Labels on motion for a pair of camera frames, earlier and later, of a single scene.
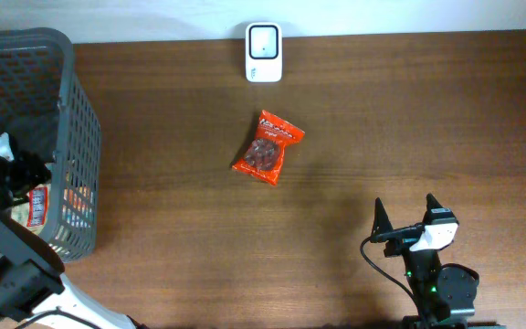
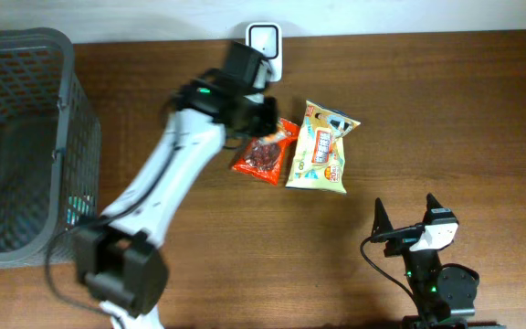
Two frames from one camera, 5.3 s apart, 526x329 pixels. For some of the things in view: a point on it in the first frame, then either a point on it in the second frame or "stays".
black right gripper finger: x=382 y=221 stays
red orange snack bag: x=264 y=157 stays
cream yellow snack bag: x=33 y=213 → x=318 y=157
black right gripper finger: x=432 y=203 stays
